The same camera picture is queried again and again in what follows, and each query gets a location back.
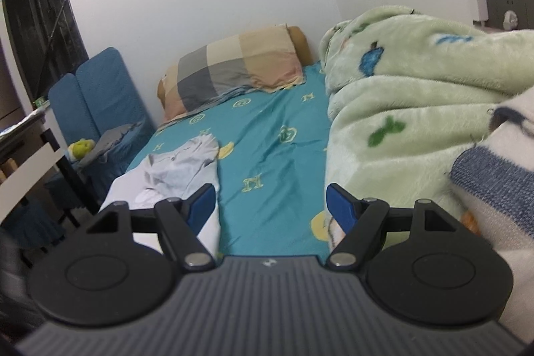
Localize green fleece blanket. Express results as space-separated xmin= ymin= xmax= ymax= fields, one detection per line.
xmin=319 ymin=5 xmax=534 ymax=252

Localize white charger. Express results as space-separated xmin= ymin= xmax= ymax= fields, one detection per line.
xmin=468 ymin=0 xmax=488 ymax=24

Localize white t-shirt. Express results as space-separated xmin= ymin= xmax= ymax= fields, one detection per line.
xmin=100 ymin=134 xmax=222 ymax=257

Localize plaid pillow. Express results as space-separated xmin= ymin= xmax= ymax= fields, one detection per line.
xmin=161 ymin=23 xmax=307 ymax=122

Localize blue striped white blanket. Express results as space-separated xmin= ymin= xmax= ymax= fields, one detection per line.
xmin=448 ymin=87 xmax=534 ymax=348

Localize brown pillow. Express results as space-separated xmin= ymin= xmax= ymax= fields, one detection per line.
xmin=157 ymin=26 xmax=314 ymax=119

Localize dark table with white drawer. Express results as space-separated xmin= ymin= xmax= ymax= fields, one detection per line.
xmin=0 ymin=108 xmax=101 ymax=232

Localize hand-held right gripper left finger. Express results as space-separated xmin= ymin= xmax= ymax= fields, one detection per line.
xmin=62 ymin=183 xmax=218 ymax=271

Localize grey wall socket panel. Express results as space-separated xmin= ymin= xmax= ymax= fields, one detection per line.
xmin=468 ymin=0 xmax=534 ymax=32

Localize grey cloth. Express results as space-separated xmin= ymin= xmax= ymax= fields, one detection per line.
xmin=79 ymin=122 xmax=145 ymax=167

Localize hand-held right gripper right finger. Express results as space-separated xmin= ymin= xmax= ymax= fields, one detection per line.
xmin=325 ymin=183 xmax=493 ymax=270

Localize bed with teal printed sheet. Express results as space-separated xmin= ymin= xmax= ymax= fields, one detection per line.
xmin=125 ymin=62 xmax=334 ymax=257

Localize tall blue covered chair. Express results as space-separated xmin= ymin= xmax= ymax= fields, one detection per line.
xmin=76 ymin=47 xmax=156 ymax=190

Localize dark window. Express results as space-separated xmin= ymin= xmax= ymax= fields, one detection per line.
xmin=0 ymin=0 xmax=90 ymax=106

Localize green plush toy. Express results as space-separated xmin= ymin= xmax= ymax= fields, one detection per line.
xmin=68 ymin=138 xmax=94 ymax=161

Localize white papers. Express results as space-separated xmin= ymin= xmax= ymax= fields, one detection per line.
xmin=0 ymin=112 xmax=46 ymax=137

